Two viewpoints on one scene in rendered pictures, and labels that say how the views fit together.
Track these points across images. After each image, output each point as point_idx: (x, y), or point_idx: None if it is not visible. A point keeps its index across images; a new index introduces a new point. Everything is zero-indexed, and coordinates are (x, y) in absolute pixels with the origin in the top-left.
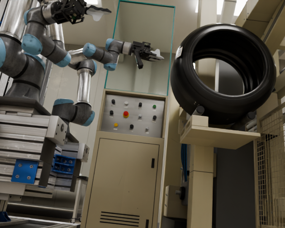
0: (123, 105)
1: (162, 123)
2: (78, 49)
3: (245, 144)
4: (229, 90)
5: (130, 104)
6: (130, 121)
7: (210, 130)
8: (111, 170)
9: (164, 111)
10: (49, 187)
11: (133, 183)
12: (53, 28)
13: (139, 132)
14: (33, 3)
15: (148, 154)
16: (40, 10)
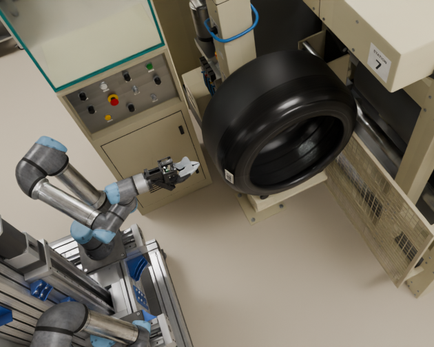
0: (100, 90)
1: (171, 79)
2: (65, 211)
3: None
4: (269, 1)
5: (111, 82)
6: (124, 102)
7: (277, 202)
8: (136, 160)
9: (171, 71)
10: (140, 284)
11: (167, 155)
12: (120, 339)
13: (145, 106)
14: (2, 288)
15: (171, 126)
16: None
